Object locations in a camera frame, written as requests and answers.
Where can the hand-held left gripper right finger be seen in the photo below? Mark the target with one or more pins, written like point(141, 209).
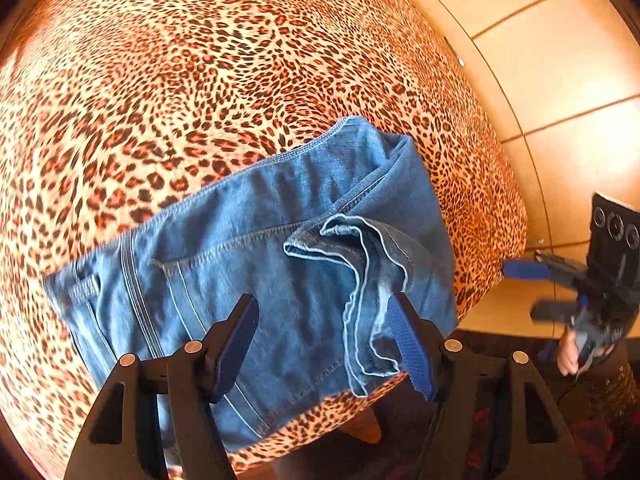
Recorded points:
point(410, 350)

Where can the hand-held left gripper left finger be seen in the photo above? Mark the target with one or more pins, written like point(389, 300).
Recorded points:
point(240, 340)

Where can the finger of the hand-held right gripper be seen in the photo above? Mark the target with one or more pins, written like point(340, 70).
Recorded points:
point(552, 311)
point(525, 269)

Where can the blue denim pants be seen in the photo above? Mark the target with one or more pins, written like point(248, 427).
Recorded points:
point(250, 220)

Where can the person's right hand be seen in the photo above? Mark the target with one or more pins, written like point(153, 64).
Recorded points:
point(569, 355)

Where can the yellow wooden wardrobe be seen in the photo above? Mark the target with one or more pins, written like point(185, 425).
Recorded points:
point(550, 60)

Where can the leopard print bedsheet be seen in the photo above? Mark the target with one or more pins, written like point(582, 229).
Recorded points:
point(175, 60)

